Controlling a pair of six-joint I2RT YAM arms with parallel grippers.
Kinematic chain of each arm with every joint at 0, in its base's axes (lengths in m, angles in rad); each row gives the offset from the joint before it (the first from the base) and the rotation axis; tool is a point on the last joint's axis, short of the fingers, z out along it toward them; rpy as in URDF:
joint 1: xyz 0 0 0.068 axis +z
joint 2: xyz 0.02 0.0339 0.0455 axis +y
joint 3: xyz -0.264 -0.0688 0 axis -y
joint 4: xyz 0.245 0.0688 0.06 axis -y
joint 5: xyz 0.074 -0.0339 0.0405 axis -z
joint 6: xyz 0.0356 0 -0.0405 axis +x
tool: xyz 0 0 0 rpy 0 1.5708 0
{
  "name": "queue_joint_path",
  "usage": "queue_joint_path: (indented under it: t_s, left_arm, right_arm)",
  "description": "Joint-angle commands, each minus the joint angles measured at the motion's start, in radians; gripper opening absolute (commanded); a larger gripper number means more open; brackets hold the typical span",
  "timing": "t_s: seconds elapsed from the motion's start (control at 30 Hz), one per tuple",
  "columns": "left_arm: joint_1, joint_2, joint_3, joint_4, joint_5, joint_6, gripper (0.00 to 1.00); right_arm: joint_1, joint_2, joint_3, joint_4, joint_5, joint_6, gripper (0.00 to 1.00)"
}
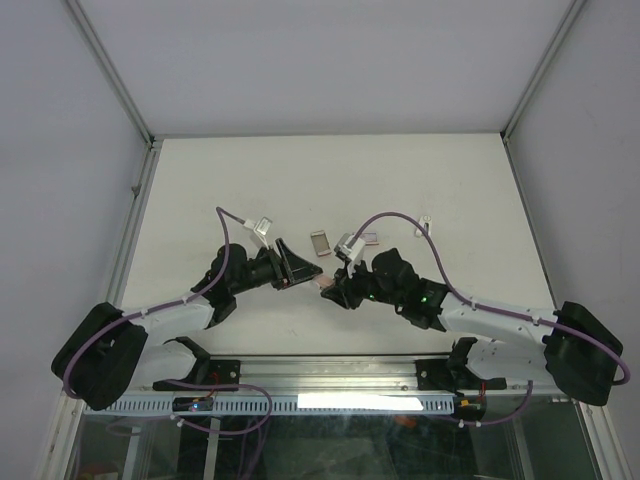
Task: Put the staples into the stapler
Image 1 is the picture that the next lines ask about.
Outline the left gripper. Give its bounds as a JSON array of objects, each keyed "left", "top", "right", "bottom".
[{"left": 230, "top": 238, "right": 322, "bottom": 295}]

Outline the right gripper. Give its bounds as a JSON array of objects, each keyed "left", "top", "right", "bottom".
[{"left": 321, "top": 256, "right": 404, "bottom": 310}]

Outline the pink white stapler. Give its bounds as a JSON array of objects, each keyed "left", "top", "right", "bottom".
[{"left": 313, "top": 275, "right": 335, "bottom": 291}]

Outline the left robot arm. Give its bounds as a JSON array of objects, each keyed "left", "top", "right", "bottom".
[{"left": 51, "top": 239, "right": 323, "bottom": 410}]

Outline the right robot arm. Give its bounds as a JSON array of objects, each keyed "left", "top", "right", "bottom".
[{"left": 321, "top": 249, "right": 623, "bottom": 406}]

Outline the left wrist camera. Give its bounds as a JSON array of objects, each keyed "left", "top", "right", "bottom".
[{"left": 243, "top": 216, "right": 273, "bottom": 248}]

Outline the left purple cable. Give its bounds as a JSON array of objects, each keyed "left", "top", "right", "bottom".
[{"left": 62, "top": 207, "right": 276, "bottom": 476}]

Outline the purple cable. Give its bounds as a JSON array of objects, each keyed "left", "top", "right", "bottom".
[
  {"left": 349, "top": 212, "right": 632, "bottom": 429},
  {"left": 62, "top": 207, "right": 276, "bottom": 476}
]

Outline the aluminium mounting rail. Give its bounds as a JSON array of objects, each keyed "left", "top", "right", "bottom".
[{"left": 62, "top": 352, "right": 599, "bottom": 399}]

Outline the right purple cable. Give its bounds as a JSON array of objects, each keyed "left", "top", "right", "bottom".
[{"left": 349, "top": 212, "right": 632, "bottom": 429}]

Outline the white slotted cable duct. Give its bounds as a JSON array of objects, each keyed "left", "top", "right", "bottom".
[{"left": 102, "top": 393, "right": 454, "bottom": 416}]

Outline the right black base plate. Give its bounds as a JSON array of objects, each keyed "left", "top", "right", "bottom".
[{"left": 414, "top": 358, "right": 507, "bottom": 394}]

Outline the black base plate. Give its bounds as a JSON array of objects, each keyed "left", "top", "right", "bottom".
[
  {"left": 152, "top": 357, "right": 241, "bottom": 391},
  {"left": 414, "top": 358, "right": 507, "bottom": 394}
]

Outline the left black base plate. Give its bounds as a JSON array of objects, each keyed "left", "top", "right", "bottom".
[{"left": 152, "top": 357, "right": 241, "bottom": 391}]

